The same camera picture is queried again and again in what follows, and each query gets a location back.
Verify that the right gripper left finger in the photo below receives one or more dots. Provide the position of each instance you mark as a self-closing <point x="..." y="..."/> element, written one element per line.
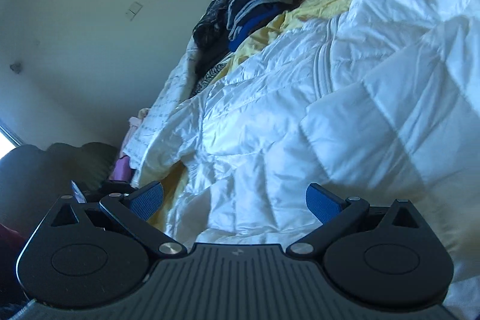
<point x="131" y="208"/>

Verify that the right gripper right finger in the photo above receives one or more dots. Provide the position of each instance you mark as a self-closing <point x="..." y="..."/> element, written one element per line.
<point x="338" y="219"/>

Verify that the white quilted duvet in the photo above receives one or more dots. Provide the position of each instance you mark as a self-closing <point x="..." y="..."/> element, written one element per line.
<point x="380" y="102"/>

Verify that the dark chair with clothes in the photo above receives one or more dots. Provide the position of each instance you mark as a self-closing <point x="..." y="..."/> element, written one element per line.
<point x="33" y="179"/>

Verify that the dark folded clothes pile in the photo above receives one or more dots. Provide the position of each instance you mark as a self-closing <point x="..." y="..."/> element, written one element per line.
<point x="225" y="25"/>

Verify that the white printed quilt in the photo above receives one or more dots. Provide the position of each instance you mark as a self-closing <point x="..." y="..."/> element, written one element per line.
<point x="176" y="89"/>

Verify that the white wall switch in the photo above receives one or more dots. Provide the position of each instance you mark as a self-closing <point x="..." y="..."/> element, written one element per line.
<point x="133" y="10"/>

